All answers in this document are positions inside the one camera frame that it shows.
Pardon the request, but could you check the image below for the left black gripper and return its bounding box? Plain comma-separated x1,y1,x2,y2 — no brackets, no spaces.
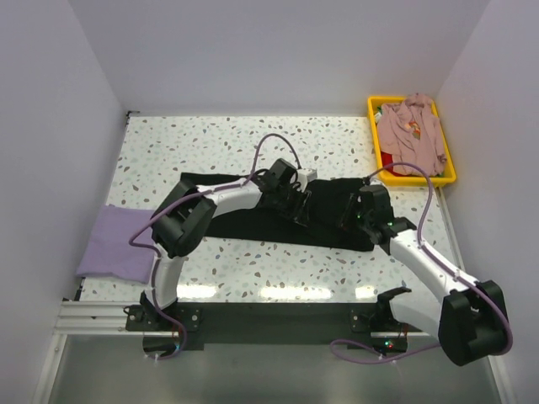
273,184,311,226

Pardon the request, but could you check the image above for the black t shirt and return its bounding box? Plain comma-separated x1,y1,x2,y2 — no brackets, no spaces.
180,173,375,252

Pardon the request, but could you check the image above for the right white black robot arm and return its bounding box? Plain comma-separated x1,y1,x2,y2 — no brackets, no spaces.
339,185,513,366

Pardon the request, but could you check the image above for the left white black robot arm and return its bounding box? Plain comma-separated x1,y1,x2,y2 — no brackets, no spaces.
141,158,318,330

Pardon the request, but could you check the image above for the red garment in bin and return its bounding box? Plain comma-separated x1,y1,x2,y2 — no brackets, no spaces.
381,152,394,175

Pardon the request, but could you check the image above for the pink shirt in bin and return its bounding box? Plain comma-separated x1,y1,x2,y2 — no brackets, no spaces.
376,93,447,177

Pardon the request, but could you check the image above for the yellow plastic bin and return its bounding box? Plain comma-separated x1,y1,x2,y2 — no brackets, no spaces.
367,96,456,187

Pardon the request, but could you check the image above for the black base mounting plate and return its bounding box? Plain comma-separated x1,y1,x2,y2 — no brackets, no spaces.
123,302,417,359

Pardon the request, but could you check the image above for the folded lavender t shirt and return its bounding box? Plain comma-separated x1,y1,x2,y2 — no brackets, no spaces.
76,205,154,284

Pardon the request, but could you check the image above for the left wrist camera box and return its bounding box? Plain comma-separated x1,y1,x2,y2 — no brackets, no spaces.
296,168,318,188

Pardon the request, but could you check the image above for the aluminium extrusion rail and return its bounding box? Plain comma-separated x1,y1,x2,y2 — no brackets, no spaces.
52,299,500,338

